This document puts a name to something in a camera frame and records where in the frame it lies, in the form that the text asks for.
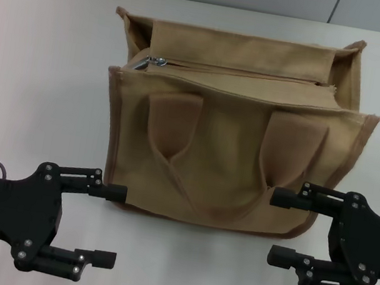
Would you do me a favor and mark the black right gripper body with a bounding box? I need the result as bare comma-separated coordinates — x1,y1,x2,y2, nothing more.
320,189,380,285

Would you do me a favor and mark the silver metal zipper pull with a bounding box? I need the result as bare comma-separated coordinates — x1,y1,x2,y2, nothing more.
129,52,168,75

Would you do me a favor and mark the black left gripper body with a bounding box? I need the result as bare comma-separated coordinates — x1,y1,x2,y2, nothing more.
0,154,72,277

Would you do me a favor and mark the khaki canvas food bag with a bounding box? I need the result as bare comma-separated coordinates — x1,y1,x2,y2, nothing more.
84,1,380,254

